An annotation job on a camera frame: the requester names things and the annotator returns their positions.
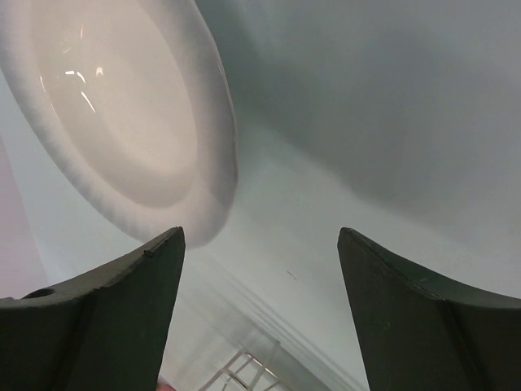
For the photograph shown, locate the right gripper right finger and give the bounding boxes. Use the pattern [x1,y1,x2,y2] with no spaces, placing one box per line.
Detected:
[337,228,520,390]

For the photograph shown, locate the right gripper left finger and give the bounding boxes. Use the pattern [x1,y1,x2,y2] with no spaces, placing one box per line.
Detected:
[1,227,186,390]

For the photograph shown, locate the white ceramic plate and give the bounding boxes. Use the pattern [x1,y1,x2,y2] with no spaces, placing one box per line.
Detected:
[1,1,238,248]

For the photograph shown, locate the chrome wire dish rack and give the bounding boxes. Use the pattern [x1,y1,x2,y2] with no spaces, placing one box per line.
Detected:
[199,341,291,391]

